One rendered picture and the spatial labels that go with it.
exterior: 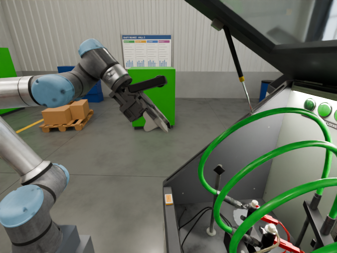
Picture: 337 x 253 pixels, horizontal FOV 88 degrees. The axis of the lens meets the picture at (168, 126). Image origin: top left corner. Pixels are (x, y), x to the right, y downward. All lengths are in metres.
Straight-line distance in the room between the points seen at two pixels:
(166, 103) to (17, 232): 3.35
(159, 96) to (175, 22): 3.72
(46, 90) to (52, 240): 0.55
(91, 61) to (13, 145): 0.42
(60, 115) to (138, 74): 1.95
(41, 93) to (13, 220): 0.41
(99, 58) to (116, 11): 6.73
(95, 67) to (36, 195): 0.45
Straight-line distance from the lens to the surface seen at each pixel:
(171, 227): 0.76
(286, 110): 0.50
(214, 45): 7.04
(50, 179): 0.83
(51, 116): 4.54
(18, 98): 0.55
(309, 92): 0.79
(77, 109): 4.59
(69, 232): 0.90
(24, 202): 0.74
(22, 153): 0.82
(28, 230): 0.77
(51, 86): 0.48
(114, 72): 0.56
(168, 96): 3.75
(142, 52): 6.92
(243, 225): 0.39
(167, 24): 6.94
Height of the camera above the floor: 1.55
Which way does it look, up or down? 22 degrees down
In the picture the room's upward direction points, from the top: straight up
